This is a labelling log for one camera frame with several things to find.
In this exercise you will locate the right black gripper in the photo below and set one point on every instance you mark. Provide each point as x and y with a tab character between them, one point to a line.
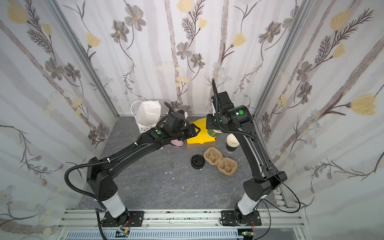
210	122

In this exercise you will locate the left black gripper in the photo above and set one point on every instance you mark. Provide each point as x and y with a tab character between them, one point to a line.
190	131

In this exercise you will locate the green paper cup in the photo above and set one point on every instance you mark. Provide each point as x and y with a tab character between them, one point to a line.
214	133

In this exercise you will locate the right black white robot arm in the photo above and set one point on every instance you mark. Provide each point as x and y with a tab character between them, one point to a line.
265	175

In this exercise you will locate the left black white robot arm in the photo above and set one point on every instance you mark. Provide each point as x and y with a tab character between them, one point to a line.
101	173

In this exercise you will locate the yellow napkins stack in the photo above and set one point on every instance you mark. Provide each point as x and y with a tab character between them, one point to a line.
203	135

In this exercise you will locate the brown cardboard napkin box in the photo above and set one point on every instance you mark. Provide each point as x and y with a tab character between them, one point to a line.
193	145

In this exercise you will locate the pink cup holder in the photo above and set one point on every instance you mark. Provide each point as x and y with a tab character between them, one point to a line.
177	143

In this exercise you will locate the black paper cup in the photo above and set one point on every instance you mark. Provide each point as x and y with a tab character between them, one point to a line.
231	143

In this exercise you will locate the black cup lid stack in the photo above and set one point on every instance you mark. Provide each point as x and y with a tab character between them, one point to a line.
197	162

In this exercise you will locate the brown pulp cup carrier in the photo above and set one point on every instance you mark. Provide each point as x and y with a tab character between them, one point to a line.
226	166

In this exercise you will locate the white patterned paper bag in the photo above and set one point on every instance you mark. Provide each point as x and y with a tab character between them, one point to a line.
146	114

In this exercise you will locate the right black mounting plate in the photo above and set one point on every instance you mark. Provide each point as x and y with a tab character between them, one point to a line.
234	218

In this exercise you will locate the black mounting plate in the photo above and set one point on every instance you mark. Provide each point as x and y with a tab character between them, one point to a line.
234	218
136	218

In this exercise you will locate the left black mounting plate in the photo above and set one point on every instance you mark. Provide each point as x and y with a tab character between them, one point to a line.
136	218

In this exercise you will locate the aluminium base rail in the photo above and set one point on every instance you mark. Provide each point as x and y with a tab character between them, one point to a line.
197	224

